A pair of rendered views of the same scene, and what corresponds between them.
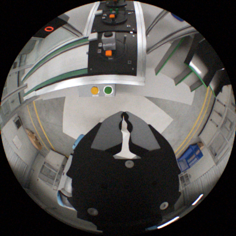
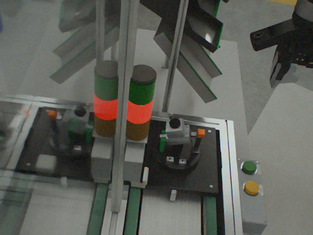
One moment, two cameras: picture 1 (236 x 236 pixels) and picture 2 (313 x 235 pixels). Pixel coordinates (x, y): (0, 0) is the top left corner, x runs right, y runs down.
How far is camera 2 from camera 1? 0.95 m
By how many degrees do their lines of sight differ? 51
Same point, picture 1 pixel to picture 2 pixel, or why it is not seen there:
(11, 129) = not seen: outside the picture
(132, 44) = (164, 126)
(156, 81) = (214, 114)
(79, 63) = (187, 224)
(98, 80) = (231, 180)
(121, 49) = not seen: hidden behind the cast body
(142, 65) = (200, 121)
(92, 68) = (209, 184)
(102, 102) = (275, 208)
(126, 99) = (261, 162)
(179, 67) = (195, 64)
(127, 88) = not seen: hidden behind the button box
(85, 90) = (253, 206)
